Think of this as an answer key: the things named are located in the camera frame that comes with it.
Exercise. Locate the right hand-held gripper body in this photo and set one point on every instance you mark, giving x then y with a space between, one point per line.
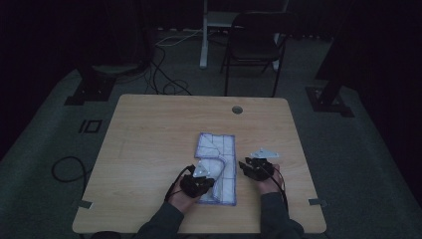
263 169

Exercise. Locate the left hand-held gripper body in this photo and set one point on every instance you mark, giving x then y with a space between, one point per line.
194 186

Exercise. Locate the white cloth with blue grid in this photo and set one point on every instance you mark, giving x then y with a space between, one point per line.
219 149

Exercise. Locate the person's right hand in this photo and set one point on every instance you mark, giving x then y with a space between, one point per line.
270 186

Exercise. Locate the person's left hand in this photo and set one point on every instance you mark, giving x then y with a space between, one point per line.
180 200

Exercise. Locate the round grey table grommet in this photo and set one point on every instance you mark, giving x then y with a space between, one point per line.
237 110

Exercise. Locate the grey tape piece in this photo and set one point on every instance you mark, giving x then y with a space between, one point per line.
85 204
317 202

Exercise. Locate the black stand with flat base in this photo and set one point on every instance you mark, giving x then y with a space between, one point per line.
330 99
91 89

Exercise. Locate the black folding chair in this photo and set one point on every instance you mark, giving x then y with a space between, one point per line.
253 46

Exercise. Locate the round grey stand base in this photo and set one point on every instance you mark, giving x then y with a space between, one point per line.
116 68

